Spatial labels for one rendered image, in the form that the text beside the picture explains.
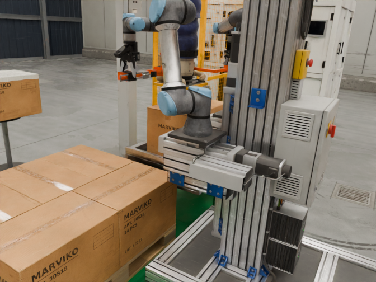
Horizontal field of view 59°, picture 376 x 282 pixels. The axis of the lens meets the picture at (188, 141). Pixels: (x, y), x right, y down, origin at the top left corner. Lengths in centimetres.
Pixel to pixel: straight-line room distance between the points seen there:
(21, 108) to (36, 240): 203
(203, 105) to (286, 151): 45
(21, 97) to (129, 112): 104
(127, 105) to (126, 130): 28
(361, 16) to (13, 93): 921
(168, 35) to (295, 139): 75
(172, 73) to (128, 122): 210
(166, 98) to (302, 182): 74
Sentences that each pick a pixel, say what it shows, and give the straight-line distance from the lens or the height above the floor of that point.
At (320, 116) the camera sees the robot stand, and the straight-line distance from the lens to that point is 154.
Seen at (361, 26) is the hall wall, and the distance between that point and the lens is 1075.
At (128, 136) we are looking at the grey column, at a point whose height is 38.
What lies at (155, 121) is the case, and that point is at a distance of 251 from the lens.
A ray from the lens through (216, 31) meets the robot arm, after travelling 248.
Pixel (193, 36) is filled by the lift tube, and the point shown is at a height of 148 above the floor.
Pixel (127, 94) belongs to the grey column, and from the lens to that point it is 352.
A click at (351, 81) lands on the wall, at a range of 1068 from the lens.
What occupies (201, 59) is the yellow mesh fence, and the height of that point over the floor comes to 121.
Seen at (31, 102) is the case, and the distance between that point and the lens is 366.
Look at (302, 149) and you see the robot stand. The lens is 159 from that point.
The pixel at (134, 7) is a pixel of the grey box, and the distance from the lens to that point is 343.
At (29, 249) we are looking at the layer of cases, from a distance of 175.
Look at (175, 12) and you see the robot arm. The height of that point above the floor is 160.
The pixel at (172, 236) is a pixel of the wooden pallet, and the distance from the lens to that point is 258.
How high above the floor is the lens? 155
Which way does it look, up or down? 19 degrees down
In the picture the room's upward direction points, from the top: 3 degrees clockwise
